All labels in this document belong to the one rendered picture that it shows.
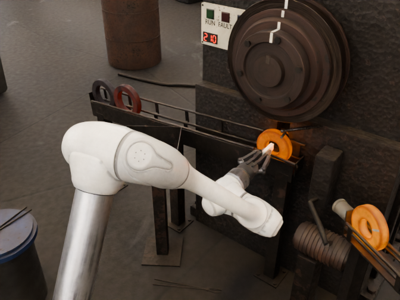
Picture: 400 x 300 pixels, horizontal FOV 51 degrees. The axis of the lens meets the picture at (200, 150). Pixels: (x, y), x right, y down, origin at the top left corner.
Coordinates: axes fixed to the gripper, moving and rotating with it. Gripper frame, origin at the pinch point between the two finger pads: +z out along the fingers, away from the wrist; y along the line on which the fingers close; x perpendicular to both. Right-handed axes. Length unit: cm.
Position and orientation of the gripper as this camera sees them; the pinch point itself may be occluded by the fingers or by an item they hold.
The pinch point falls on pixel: (268, 150)
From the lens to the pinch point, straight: 176.5
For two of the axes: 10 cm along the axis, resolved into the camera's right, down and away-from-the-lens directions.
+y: 7.9, 3.4, -5.1
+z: 6.1, -5.0, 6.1
